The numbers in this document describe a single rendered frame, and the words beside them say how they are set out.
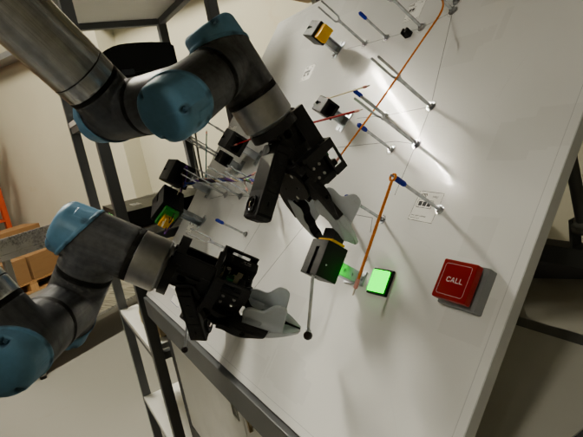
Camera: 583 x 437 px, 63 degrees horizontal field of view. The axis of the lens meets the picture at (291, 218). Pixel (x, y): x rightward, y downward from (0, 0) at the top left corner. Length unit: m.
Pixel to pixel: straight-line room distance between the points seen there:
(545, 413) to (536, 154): 0.44
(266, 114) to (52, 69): 0.26
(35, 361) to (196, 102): 0.32
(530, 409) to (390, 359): 0.32
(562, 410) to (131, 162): 4.52
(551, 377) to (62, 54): 0.91
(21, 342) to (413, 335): 0.46
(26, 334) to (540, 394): 0.79
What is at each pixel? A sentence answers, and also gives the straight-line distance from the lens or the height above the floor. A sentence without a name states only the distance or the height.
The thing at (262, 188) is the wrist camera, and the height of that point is 1.24.
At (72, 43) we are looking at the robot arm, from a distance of 0.63.
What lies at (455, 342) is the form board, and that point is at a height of 1.03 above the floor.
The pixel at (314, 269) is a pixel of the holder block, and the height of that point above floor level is 1.11.
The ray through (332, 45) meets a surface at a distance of 1.27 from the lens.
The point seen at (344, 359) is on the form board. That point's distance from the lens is 0.74.
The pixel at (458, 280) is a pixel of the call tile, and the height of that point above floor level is 1.11.
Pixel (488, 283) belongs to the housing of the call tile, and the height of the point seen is 1.10.
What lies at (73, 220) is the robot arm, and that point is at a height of 1.25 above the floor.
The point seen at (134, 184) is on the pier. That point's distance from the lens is 5.00.
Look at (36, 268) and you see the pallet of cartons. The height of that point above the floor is 0.23.
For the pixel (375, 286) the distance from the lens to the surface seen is 0.73.
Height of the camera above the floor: 1.33
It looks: 12 degrees down
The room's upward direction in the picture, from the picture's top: 11 degrees counter-clockwise
